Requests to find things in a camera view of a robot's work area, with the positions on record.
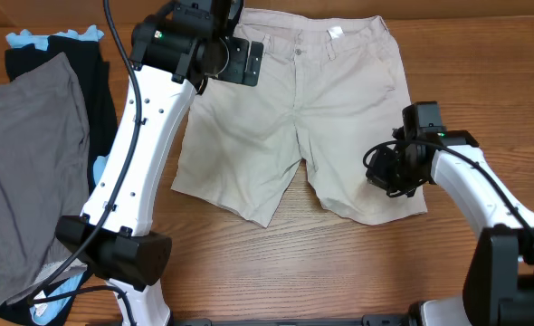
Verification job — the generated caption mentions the beige cotton shorts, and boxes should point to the beige cotton shorts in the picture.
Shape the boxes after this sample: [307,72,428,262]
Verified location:
[172,8,427,226]

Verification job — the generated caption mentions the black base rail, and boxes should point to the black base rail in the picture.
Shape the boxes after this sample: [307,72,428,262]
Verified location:
[174,314,420,326]

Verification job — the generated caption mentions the light blue garment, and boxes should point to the light blue garment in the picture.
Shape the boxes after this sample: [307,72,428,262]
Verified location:
[0,25,118,325]

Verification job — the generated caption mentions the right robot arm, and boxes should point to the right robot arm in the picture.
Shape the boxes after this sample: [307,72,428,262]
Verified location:
[362,101,534,326]

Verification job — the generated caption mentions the grey garment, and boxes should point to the grey garment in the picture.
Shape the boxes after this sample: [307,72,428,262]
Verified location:
[0,53,90,305]

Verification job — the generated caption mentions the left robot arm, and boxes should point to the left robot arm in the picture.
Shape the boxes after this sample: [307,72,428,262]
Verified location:
[56,0,263,325]

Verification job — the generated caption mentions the black garment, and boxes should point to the black garment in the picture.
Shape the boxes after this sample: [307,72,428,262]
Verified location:
[0,36,117,325]

